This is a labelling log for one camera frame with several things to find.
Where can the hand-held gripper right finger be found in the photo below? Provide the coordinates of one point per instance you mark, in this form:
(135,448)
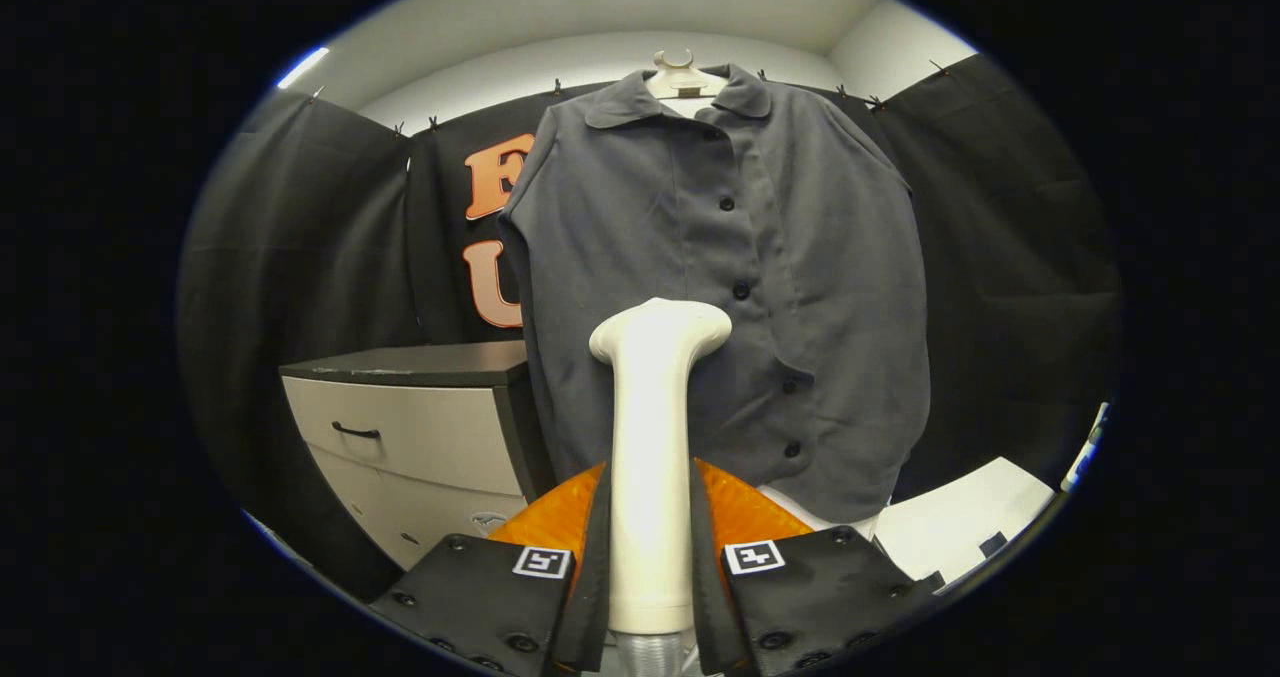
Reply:
(810,597)

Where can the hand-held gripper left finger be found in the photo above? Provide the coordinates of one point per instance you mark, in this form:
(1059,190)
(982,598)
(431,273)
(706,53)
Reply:
(500,602)

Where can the white garment steamer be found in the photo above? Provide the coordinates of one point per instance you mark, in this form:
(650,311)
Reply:
(650,457)

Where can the grey button-up shirt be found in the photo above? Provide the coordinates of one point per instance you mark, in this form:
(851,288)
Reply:
(640,227)

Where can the white side table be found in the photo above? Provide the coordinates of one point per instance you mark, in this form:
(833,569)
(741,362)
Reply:
(950,517)

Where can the small black object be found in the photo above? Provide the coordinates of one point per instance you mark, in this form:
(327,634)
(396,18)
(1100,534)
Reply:
(993,544)

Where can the grey drawer cabinet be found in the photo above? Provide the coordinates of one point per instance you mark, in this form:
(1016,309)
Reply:
(420,427)

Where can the small ceiling light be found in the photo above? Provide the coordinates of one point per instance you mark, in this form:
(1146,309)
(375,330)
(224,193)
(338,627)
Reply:
(303,65)

